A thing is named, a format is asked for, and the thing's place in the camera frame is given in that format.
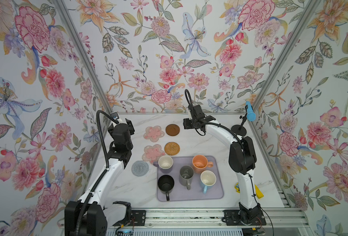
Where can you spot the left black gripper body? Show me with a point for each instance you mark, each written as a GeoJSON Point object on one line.
{"type": "Point", "coordinates": [130, 131]}

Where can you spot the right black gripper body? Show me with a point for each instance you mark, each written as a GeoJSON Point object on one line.
{"type": "Point", "coordinates": [189, 124]}

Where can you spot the brown wooden coaster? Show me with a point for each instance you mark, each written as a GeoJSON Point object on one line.
{"type": "Point", "coordinates": [172, 130]}

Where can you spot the grey knitted round coaster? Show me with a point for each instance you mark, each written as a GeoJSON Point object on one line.
{"type": "Point", "coordinates": [139, 168]}

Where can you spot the pink flower coaster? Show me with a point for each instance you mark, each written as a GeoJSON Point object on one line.
{"type": "Point", "coordinates": [153, 133]}
{"type": "Point", "coordinates": [152, 153]}

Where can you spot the woven rattan coaster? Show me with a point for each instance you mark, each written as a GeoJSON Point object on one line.
{"type": "Point", "coordinates": [172, 148]}

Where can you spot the purple mug white inside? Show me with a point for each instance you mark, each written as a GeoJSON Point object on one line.
{"type": "Point", "coordinates": [164, 164]}

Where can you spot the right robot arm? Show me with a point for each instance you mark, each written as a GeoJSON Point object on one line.
{"type": "Point", "coordinates": [242, 160]}

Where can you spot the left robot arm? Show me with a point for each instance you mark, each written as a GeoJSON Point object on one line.
{"type": "Point", "coordinates": [86, 217]}

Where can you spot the orange mug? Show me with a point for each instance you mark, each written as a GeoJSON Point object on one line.
{"type": "Point", "coordinates": [201, 163]}

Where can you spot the grey mug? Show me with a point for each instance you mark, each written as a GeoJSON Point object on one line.
{"type": "Point", "coordinates": [186, 176]}

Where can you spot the black mug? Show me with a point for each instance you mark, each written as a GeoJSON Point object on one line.
{"type": "Point", "coordinates": [166, 184]}

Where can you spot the light blue mug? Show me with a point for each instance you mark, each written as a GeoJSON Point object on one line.
{"type": "Point", "coordinates": [207, 180]}

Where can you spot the lavender tray mat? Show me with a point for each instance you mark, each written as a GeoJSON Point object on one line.
{"type": "Point", "coordinates": [180, 193]}

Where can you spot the yellow blue sticker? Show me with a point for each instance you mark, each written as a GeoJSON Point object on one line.
{"type": "Point", "coordinates": [237, 188]}

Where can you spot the yellow tag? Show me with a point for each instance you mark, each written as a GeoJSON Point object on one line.
{"type": "Point", "coordinates": [259, 194]}

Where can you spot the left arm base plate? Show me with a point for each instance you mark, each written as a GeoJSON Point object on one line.
{"type": "Point", "coordinates": [138, 217]}

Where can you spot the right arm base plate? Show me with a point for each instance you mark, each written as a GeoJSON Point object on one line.
{"type": "Point", "coordinates": [236, 218]}

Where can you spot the aluminium front rail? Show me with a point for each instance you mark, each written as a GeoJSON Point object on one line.
{"type": "Point", "coordinates": [212, 218]}

